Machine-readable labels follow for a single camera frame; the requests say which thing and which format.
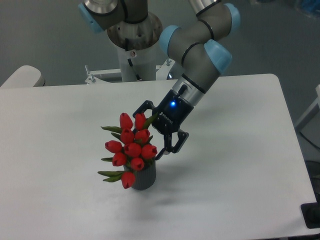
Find white side table frame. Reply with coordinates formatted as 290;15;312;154
294;84;320;148

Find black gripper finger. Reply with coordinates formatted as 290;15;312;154
153;128;190;161
132;100;157;133

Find dark grey ribbed vase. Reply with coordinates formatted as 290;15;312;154
121;158;156;191

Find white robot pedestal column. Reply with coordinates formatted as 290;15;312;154
107;12;163;82

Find white pedestal base frame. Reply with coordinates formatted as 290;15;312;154
85;58;176;85

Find white chair armrest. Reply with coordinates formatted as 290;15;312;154
0;65;46;89

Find red tulip bouquet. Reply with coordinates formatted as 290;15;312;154
97;112;158;183

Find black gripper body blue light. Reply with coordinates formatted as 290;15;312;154
152;89;194;135

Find black cable on pedestal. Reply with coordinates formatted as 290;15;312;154
124;37;143;82

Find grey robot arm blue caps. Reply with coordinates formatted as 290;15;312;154
78;0;241;158

